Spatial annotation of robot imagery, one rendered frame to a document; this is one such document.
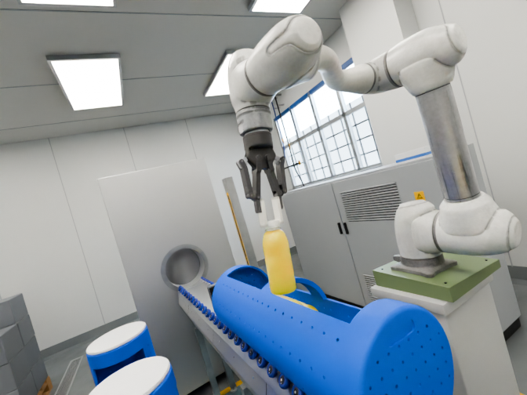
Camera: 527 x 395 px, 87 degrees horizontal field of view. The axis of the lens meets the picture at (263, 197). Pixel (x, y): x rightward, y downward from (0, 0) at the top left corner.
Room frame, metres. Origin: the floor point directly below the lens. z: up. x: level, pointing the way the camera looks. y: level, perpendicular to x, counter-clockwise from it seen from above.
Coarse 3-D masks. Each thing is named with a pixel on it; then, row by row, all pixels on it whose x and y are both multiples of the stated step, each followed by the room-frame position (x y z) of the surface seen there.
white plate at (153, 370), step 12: (144, 360) 1.06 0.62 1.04; (156, 360) 1.04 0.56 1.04; (168, 360) 1.02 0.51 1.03; (120, 372) 1.02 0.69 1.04; (132, 372) 1.00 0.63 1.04; (144, 372) 0.97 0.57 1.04; (156, 372) 0.95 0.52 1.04; (108, 384) 0.96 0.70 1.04; (120, 384) 0.94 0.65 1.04; (132, 384) 0.92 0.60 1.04; (144, 384) 0.90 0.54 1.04; (156, 384) 0.88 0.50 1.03
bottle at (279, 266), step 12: (276, 228) 0.69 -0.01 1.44; (264, 240) 0.68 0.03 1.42; (276, 240) 0.67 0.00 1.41; (264, 252) 0.69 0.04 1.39; (276, 252) 0.67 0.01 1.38; (288, 252) 0.68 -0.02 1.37; (276, 264) 0.66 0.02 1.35; (288, 264) 0.67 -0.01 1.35; (276, 276) 0.66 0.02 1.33; (288, 276) 0.67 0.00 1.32; (276, 288) 0.66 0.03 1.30; (288, 288) 0.66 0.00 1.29
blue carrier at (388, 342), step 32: (224, 288) 1.14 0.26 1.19; (256, 288) 0.95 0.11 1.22; (320, 288) 0.95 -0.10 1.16; (224, 320) 1.11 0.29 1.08; (256, 320) 0.84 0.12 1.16; (288, 320) 0.72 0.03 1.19; (320, 320) 0.63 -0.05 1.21; (352, 320) 0.57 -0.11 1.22; (384, 320) 0.53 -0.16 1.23; (416, 320) 0.56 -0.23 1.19; (288, 352) 0.68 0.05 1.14; (320, 352) 0.58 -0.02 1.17; (352, 352) 0.52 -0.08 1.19; (384, 352) 0.51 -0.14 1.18; (416, 352) 0.55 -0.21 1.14; (448, 352) 0.60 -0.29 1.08; (320, 384) 0.57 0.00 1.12; (352, 384) 0.49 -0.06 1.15; (384, 384) 0.50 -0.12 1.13; (416, 384) 0.54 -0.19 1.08; (448, 384) 0.58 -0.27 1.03
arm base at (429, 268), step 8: (400, 256) 1.16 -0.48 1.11; (440, 256) 1.06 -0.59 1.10; (400, 264) 1.15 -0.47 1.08; (408, 264) 1.10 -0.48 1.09; (416, 264) 1.07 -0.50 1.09; (424, 264) 1.06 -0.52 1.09; (432, 264) 1.05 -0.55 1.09; (440, 264) 1.06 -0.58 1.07; (448, 264) 1.07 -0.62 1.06; (456, 264) 1.08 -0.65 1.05; (408, 272) 1.10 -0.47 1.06; (416, 272) 1.07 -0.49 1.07; (424, 272) 1.04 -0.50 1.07; (432, 272) 1.03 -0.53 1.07; (440, 272) 1.05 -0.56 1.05
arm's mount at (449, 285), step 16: (448, 256) 1.19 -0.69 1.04; (464, 256) 1.15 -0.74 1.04; (384, 272) 1.16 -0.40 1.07; (400, 272) 1.12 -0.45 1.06; (448, 272) 1.04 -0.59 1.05; (464, 272) 1.01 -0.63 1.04; (480, 272) 1.00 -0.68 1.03; (400, 288) 1.10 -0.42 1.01; (416, 288) 1.03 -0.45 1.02; (432, 288) 0.97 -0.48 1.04; (448, 288) 0.92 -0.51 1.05; (464, 288) 0.95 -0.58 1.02
